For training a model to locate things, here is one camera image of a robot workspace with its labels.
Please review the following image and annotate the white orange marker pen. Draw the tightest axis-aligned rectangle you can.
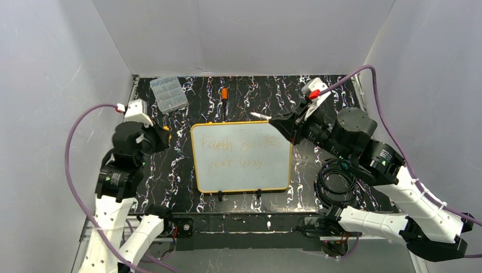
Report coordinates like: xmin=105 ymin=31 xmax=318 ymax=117
xmin=250 ymin=112 xmax=272 ymax=121

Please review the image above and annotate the yellow framed whiteboard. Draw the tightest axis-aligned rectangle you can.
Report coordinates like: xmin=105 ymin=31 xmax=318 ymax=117
xmin=190 ymin=121 xmax=292 ymax=193

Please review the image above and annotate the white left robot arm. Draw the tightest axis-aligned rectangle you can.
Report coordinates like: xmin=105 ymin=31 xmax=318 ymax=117
xmin=79 ymin=121 xmax=171 ymax=272

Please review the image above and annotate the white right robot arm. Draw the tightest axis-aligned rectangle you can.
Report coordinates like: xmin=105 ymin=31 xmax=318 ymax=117
xmin=268 ymin=107 xmax=475 ymax=262

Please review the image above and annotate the clear plastic organizer box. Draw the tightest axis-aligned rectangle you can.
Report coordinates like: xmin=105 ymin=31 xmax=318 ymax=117
xmin=149 ymin=76 xmax=188 ymax=114

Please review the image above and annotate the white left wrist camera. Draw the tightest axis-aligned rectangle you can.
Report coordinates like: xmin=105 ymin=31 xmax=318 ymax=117
xmin=123 ymin=99 xmax=153 ymax=127

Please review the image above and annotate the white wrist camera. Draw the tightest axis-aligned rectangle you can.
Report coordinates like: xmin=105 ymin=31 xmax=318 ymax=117
xmin=301 ymin=77 xmax=331 ymax=121
xmin=123 ymin=99 xmax=153 ymax=127

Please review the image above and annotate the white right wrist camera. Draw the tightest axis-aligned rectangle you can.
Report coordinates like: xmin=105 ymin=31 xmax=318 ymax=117
xmin=301 ymin=77 xmax=331 ymax=121

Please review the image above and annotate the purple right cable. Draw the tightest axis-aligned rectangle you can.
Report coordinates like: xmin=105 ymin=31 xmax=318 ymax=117
xmin=318 ymin=64 xmax=482 ymax=259

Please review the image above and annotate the purple cable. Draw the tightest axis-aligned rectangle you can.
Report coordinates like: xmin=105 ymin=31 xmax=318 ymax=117
xmin=318 ymin=64 xmax=482 ymax=259
xmin=64 ymin=104 xmax=178 ymax=273

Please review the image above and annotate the orange handled screwdriver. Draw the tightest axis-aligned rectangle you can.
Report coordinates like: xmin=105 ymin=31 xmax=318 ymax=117
xmin=221 ymin=88 xmax=228 ymax=122

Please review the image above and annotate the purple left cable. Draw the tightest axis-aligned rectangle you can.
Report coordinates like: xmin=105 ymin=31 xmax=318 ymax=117
xmin=64 ymin=104 xmax=178 ymax=273

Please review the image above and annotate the aluminium frame rail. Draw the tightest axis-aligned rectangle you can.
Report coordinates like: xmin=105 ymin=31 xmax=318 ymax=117
xmin=77 ymin=213 xmax=421 ymax=273

